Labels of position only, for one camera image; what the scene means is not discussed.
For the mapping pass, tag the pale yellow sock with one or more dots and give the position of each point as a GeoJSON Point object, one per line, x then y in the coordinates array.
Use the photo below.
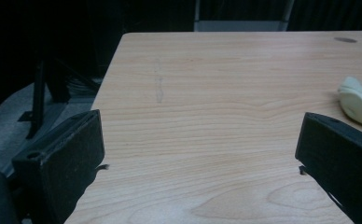
{"type": "Point", "coordinates": [361, 102]}

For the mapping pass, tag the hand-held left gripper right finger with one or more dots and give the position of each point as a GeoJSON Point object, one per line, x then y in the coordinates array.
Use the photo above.
{"type": "Point", "coordinates": [344, 155]}

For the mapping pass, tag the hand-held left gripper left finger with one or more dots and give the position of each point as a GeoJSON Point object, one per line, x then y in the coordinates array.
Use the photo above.
{"type": "Point", "coordinates": [64, 161]}

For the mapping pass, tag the black tripod stand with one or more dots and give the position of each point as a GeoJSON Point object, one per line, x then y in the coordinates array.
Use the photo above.
{"type": "Point", "coordinates": [38, 93]}

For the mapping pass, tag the white metal stand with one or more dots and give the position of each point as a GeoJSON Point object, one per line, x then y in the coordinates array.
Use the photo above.
{"type": "Point", "coordinates": [241, 25]}

